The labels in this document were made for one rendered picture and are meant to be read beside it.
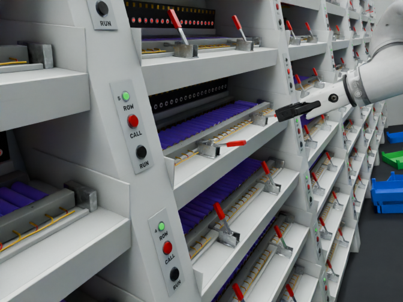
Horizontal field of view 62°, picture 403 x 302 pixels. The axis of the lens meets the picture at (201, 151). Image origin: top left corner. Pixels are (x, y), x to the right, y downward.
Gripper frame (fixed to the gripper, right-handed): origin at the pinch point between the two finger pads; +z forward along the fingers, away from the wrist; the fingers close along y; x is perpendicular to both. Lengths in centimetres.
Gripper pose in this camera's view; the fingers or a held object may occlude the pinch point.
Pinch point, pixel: (285, 112)
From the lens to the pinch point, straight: 85.5
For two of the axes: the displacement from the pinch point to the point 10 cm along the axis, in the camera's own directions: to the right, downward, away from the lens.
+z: -7.8, 2.6, 5.7
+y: 5.0, -2.9, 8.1
